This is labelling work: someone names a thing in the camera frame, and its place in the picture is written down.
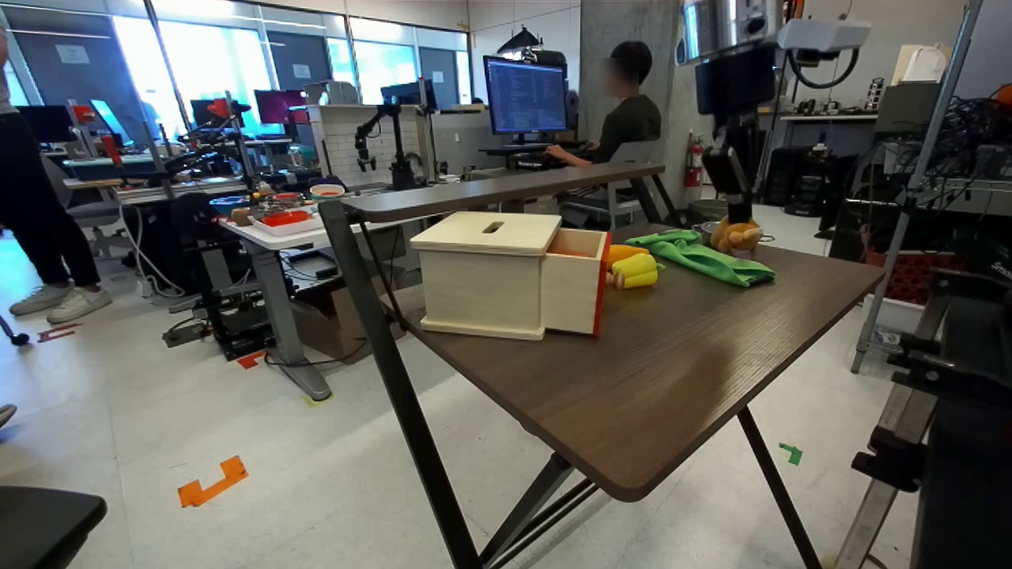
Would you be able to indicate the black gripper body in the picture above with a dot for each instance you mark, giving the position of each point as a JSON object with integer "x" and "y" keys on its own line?
{"x": 735, "y": 84}

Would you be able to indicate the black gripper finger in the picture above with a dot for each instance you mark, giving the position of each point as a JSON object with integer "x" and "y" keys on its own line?
{"x": 717, "y": 173}
{"x": 740, "y": 191}

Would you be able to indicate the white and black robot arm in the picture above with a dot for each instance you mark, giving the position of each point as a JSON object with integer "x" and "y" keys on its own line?
{"x": 736, "y": 26}

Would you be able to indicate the black background robot arm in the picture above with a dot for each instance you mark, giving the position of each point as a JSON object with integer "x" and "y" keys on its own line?
{"x": 384, "y": 138}

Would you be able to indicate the red-fronted wooden drawer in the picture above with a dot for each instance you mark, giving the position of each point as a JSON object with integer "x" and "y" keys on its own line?
{"x": 572, "y": 287}

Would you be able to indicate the light wooden drawer box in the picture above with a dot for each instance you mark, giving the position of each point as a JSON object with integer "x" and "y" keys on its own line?
{"x": 486, "y": 274}

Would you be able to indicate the red fire extinguisher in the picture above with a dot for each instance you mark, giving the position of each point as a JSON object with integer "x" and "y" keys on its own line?
{"x": 693, "y": 161}

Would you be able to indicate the green cloth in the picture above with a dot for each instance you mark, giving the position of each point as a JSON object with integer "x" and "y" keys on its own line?
{"x": 706, "y": 261}

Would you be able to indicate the seated person in dark t-shirt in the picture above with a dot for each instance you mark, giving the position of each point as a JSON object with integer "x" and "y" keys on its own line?
{"x": 628, "y": 112}

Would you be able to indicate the grey metal tripod stand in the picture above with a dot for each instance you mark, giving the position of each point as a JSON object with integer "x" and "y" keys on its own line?
{"x": 919, "y": 158}

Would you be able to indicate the computer monitor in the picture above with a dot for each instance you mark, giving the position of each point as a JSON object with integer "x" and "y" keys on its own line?
{"x": 526, "y": 96}

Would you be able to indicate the brown raised table shelf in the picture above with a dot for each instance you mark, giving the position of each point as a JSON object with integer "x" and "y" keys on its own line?
{"x": 494, "y": 191}

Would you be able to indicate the black metal equipment cart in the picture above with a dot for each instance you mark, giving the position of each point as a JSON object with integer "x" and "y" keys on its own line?
{"x": 948, "y": 420}

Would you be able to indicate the brown folding table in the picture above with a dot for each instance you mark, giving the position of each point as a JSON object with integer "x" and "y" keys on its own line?
{"x": 395, "y": 389}

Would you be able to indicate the red flat tray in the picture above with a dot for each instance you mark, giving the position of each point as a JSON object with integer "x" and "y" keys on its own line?
{"x": 285, "y": 218}

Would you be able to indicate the white background work table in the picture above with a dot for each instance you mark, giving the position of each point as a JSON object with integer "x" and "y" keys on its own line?
{"x": 273, "y": 237}

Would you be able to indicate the standing person in black trousers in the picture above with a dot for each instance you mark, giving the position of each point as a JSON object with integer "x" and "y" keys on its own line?
{"x": 43, "y": 211}

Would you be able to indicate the black chair seat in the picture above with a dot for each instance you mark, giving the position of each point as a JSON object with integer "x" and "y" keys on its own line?
{"x": 43, "y": 527}

